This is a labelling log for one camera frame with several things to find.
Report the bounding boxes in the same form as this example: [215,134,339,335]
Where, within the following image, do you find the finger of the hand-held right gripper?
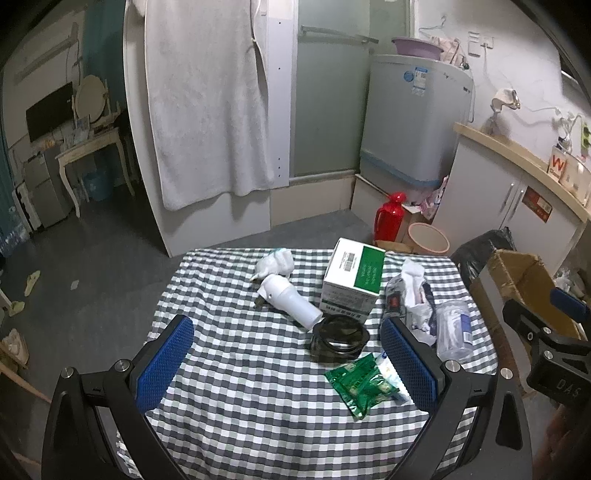
[549,287,591,325]
[502,299,585,365]

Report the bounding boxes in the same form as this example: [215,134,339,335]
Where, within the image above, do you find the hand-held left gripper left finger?
[41,315,195,480]

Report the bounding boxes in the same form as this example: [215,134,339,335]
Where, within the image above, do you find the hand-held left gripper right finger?
[379,316,534,480]

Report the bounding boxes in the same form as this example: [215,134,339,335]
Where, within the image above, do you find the light blue tissue pack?
[375,353,413,403]

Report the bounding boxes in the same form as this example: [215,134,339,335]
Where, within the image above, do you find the brown cardboard box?
[468,248,583,398]

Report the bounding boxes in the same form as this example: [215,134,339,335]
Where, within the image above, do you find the green foil packet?
[324,353,400,421]

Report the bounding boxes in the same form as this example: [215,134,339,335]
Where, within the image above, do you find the clear plastic container blue label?
[434,299,474,363]

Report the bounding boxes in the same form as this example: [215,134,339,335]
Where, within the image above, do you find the white wrapper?
[383,257,439,348]

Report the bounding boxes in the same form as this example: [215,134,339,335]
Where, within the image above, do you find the black round jar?
[308,315,370,368]

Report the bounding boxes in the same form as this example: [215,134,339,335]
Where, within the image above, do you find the white plastic bottle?
[252,273,324,330]

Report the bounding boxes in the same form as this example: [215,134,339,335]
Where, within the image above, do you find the grey white checkered tablecloth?
[115,248,500,480]

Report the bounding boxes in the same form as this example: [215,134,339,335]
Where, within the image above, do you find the black trash bag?
[450,227,516,292]

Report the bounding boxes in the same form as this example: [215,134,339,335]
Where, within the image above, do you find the green and white medicine box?
[318,237,387,324]

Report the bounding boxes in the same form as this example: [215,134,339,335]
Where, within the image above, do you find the pink plastic bucket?
[407,222,450,256]

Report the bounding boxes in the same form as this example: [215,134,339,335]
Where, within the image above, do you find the white box with red print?
[547,143,591,195]

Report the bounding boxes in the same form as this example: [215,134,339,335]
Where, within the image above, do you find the small brown carton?
[396,211,426,244]

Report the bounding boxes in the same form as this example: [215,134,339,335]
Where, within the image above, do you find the white cabinet with beige counter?
[431,122,591,278]

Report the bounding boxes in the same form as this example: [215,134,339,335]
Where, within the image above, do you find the red thermos flask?
[373,193,408,243]

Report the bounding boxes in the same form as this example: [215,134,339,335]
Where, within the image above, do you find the crumpled white tissue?
[250,248,294,283]

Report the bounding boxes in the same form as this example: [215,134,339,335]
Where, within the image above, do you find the pink floral cloth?
[417,175,451,221]

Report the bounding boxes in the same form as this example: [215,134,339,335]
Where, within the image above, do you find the blue waste bin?
[83,168,114,202]

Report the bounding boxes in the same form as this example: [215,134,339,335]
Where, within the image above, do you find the small grey fridge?
[23,152,73,228]

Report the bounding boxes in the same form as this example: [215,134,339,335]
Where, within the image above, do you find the white ornament on stand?
[482,88,520,136]

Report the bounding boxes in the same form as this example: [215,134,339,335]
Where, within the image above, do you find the grey washing machine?
[358,54,478,189]

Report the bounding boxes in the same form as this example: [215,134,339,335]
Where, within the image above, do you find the cream dressing table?
[55,124,137,219]

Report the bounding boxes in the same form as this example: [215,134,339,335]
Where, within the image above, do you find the white hanging towel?
[130,0,278,212]

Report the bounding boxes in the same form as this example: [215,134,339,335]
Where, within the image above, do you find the frosted glass door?
[288,0,413,182]

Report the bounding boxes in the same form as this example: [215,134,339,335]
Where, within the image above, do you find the round vanity mirror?
[73,74,112,128]

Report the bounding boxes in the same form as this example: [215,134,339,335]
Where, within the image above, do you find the black television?
[25,82,75,144]

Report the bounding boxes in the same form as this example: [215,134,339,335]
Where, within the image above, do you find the pink cloth on washer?
[434,37,465,66]

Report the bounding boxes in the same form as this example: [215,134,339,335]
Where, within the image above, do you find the purple plastic basin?
[392,37,442,60]

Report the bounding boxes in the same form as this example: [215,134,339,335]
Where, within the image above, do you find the white wall switch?
[468,31,496,57]

